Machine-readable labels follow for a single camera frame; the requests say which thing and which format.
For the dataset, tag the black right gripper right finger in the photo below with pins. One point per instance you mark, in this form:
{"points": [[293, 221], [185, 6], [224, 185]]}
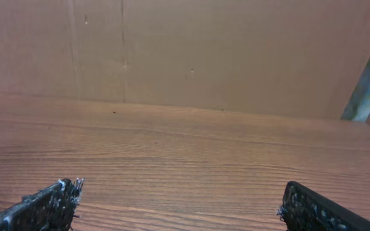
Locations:
{"points": [[306, 210]]}

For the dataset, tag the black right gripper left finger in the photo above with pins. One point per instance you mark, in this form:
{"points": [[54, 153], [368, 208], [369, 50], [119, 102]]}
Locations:
{"points": [[52, 208]]}

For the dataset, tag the cardboard back board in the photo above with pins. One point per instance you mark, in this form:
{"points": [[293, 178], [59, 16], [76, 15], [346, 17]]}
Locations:
{"points": [[286, 58]]}

